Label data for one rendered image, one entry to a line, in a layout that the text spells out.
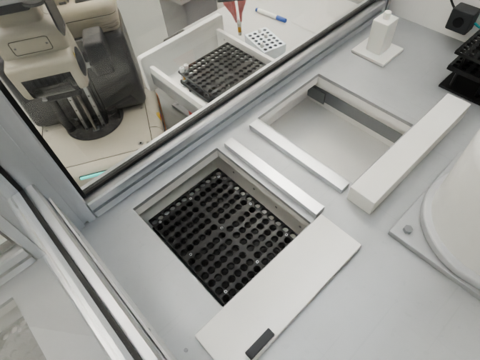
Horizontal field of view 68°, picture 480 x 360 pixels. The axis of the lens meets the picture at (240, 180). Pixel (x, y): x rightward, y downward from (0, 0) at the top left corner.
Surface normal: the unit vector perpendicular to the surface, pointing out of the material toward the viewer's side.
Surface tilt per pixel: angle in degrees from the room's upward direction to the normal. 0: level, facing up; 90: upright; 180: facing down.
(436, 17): 90
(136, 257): 0
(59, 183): 90
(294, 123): 0
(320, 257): 0
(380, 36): 90
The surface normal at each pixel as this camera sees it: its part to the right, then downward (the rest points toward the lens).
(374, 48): -0.73, 0.58
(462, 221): -0.97, 0.23
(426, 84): -0.06, -0.59
